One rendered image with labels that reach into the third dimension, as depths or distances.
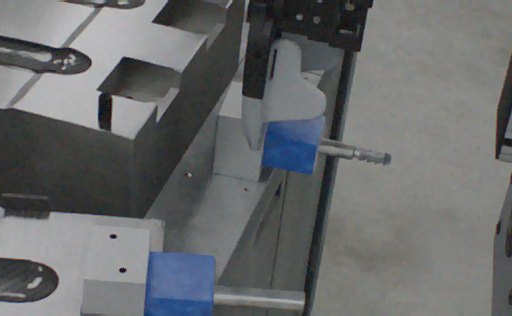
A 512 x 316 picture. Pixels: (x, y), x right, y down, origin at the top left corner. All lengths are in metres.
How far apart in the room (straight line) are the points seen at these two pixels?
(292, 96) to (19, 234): 0.22
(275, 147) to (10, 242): 0.24
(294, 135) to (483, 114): 1.73
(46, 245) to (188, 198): 0.17
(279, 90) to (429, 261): 1.34
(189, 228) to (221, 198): 0.04
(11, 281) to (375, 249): 1.48
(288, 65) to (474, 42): 2.05
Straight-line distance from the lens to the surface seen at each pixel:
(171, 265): 0.72
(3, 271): 0.74
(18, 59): 0.89
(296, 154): 0.89
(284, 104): 0.85
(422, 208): 2.28
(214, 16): 0.96
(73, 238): 0.76
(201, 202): 0.88
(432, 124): 2.53
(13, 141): 0.83
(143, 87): 0.88
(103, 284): 0.69
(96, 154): 0.81
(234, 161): 0.90
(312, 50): 0.91
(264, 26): 0.82
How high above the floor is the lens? 1.33
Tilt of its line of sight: 35 degrees down
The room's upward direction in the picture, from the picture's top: 6 degrees clockwise
